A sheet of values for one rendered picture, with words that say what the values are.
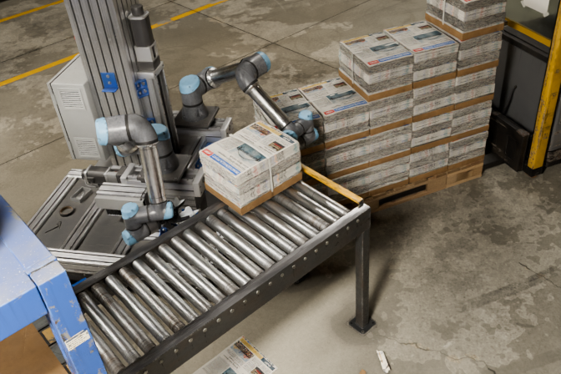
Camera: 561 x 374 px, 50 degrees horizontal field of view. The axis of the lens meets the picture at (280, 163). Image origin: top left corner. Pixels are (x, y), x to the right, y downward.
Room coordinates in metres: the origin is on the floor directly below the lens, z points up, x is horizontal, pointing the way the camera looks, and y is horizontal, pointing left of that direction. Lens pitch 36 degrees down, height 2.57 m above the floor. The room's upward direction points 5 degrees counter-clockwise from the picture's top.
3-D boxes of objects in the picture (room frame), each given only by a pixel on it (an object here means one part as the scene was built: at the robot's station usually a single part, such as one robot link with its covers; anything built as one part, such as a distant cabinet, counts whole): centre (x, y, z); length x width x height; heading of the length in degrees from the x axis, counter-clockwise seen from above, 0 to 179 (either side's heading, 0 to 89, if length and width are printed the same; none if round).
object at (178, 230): (2.06, 0.46, 0.74); 1.34 x 0.05 x 0.12; 129
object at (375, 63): (3.15, -0.60, 0.95); 0.38 x 0.29 x 0.23; 19
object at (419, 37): (3.24, -0.88, 1.06); 0.37 x 0.28 x 0.01; 17
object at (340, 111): (3.11, -0.48, 0.42); 1.17 x 0.39 x 0.83; 109
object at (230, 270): (1.86, 0.31, 0.77); 0.47 x 0.05 x 0.05; 39
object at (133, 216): (2.05, 0.66, 0.89); 0.11 x 0.08 x 0.11; 96
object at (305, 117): (2.67, -0.14, 0.90); 0.11 x 0.08 x 0.11; 142
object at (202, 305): (1.74, 0.46, 0.77); 0.47 x 0.05 x 0.05; 39
